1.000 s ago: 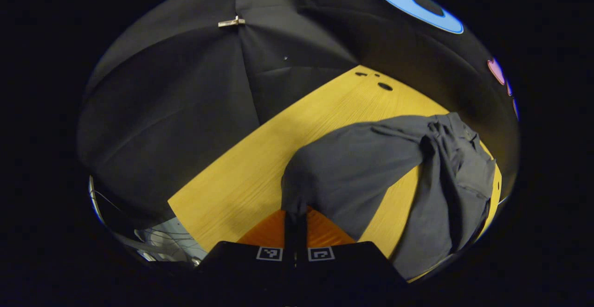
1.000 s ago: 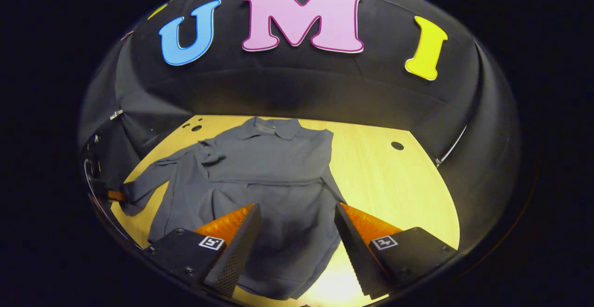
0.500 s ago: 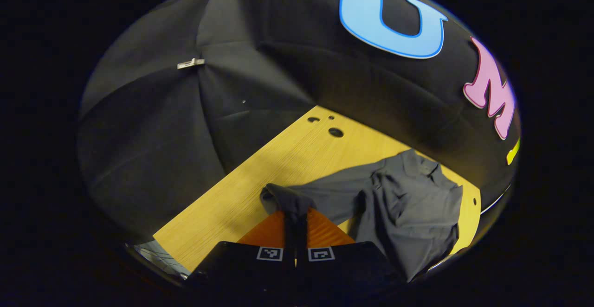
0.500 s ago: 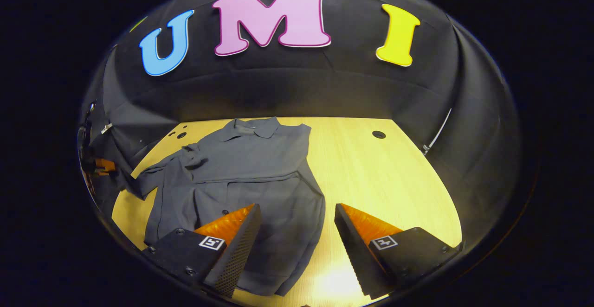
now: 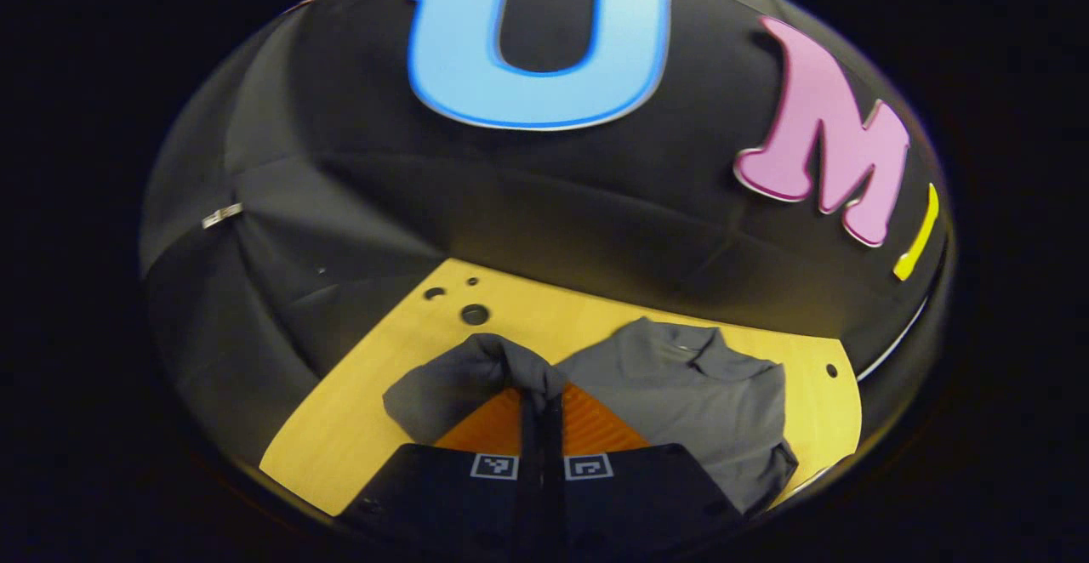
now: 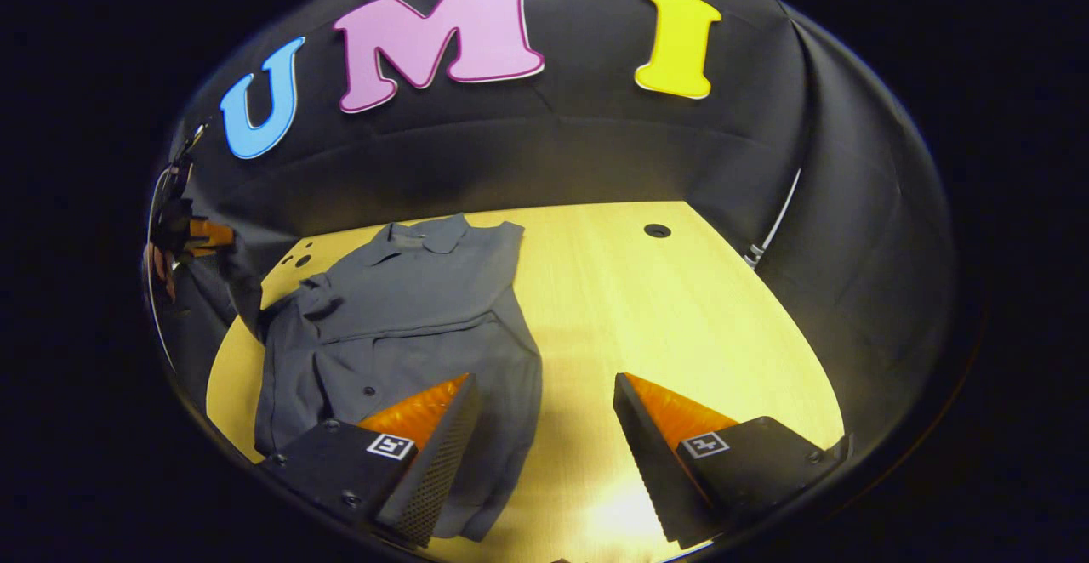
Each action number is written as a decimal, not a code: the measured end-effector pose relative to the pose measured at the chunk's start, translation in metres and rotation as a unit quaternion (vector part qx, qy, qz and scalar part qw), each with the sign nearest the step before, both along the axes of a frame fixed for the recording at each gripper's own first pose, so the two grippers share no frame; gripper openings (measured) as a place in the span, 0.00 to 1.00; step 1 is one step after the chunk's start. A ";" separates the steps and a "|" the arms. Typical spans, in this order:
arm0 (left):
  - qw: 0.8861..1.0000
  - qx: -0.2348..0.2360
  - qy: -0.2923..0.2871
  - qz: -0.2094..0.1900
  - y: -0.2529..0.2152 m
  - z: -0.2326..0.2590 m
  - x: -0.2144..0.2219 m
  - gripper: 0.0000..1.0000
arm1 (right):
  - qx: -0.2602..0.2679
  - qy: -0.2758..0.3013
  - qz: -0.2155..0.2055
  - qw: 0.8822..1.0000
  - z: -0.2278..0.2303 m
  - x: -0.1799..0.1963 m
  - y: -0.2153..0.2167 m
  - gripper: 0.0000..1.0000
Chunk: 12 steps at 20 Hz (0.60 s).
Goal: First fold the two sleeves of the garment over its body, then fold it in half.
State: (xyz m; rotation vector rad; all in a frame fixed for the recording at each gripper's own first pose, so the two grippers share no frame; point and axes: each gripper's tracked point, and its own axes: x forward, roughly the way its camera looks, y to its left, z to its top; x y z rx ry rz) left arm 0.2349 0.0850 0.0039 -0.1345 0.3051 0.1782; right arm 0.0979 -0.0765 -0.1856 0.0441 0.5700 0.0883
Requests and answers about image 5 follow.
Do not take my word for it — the white cable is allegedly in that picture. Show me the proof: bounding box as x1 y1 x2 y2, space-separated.
858 295 930 382

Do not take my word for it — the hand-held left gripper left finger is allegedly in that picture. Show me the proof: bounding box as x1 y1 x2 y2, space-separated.
339 387 544 551

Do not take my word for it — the grey button shirt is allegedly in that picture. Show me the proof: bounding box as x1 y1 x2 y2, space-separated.
383 316 799 515

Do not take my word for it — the black backdrop cloth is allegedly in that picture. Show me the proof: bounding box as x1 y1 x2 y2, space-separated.
139 0 955 462

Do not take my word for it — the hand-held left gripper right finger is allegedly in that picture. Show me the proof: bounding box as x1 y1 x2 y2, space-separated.
543 382 748 552

